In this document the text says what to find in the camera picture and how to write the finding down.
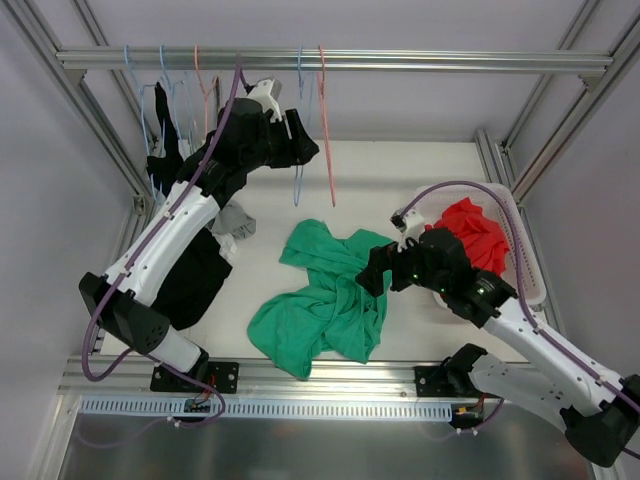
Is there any green tank top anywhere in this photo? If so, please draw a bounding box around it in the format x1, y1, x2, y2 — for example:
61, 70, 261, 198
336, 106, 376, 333
247, 219, 391, 379

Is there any pink plastic hanger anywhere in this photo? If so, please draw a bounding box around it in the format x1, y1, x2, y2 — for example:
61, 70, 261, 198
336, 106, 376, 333
317, 45, 337, 207

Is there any blue hanger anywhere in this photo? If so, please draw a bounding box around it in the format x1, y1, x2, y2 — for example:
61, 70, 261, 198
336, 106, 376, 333
123, 44, 166, 206
159, 45, 196, 153
293, 45, 315, 207

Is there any red tank top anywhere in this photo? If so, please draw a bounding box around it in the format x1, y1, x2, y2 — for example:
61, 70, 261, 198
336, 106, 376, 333
433, 197, 510, 276

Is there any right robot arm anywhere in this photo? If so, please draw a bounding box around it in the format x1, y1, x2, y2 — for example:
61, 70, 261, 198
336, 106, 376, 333
356, 228, 639, 467

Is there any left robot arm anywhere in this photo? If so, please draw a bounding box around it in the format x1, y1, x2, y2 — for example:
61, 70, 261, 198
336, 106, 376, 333
79, 97, 319, 391

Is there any pink hanger under grey top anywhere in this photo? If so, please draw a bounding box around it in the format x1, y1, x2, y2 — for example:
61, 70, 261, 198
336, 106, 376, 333
194, 45, 220, 136

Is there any grey tank top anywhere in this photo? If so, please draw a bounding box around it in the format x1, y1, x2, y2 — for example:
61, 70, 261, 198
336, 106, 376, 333
206, 76, 256, 239

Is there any blue hanger under white top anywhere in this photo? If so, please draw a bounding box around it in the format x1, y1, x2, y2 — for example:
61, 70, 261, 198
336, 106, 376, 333
159, 45, 196, 153

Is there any blue hanger under black top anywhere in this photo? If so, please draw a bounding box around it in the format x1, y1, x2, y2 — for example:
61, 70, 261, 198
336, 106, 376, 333
123, 44, 166, 206

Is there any black tank top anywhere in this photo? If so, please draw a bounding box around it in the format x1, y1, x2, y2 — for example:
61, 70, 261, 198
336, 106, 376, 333
146, 83, 232, 331

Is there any white plastic basket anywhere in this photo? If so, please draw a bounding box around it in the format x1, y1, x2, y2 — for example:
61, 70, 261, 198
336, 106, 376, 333
409, 181, 547, 306

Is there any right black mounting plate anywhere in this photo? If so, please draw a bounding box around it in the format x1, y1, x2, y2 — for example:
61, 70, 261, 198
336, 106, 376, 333
413, 365, 470, 398

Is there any black mounting plate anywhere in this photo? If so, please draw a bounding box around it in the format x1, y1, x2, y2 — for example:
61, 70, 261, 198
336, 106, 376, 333
149, 361, 239, 394
413, 365, 470, 398

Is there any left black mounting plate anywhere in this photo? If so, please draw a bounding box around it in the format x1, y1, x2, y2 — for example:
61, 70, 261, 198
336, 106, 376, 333
149, 361, 239, 394

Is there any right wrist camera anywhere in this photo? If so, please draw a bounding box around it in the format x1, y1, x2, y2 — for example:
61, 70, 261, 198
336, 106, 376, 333
390, 209, 425, 252

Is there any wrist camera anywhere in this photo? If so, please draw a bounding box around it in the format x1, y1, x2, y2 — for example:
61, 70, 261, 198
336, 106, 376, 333
390, 209, 425, 252
247, 77, 282, 123

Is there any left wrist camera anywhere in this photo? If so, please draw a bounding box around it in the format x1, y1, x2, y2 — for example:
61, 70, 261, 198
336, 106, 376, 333
247, 77, 282, 123

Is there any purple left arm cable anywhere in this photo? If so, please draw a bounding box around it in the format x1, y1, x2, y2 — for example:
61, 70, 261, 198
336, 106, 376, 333
80, 52, 249, 384

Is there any aluminium hanging rail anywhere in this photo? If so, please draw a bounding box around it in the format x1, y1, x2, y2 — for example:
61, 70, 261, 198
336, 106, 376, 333
56, 46, 614, 76

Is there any right aluminium frame post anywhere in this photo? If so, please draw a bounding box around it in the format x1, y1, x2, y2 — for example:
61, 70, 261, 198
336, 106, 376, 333
474, 1, 639, 205

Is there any aluminium frame post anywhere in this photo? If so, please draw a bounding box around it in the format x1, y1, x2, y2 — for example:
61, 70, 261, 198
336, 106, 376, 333
1, 1, 147, 291
474, 1, 639, 205

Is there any left aluminium frame post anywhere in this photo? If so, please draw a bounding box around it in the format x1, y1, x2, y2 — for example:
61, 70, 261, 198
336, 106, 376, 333
1, 1, 147, 291

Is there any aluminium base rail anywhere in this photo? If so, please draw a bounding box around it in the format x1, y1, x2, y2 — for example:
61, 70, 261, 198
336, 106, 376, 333
57, 357, 551, 399

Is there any white slotted cable duct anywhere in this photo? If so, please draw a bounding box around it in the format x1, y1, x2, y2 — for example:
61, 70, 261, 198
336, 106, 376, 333
79, 395, 453, 423

